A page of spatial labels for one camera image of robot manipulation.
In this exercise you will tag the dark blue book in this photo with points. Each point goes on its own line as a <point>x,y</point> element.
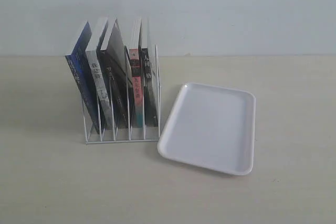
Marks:
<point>78,63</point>

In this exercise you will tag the white wire book rack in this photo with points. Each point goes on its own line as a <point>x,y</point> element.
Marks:
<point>131,133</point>

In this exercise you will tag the white plastic tray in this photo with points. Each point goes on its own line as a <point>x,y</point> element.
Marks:
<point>211,127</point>

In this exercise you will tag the grey marbled book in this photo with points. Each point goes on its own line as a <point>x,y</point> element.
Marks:
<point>92,53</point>

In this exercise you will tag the black and white book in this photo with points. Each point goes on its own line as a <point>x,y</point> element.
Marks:
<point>149,76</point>

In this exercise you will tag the red and teal book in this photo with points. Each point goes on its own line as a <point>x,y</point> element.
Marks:
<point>135,64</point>

